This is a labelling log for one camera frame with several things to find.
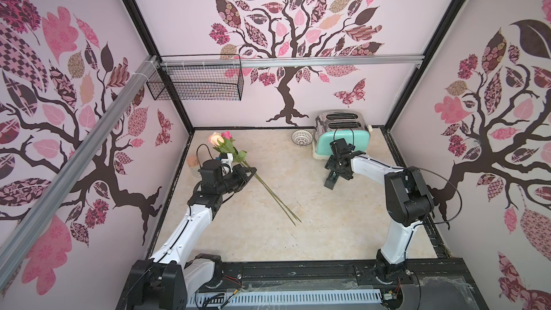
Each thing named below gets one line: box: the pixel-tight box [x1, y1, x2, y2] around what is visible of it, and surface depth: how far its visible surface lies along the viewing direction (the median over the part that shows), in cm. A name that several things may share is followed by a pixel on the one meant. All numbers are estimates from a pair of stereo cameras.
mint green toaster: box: [312, 109, 373, 161], surface depth 100 cm
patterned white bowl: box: [291, 129, 314, 147], surface depth 116 cm
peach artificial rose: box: [208, 132, 249, 169], surface depth 81 cm
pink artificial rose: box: [220, 131, 303, 226], surface depth 80 cm
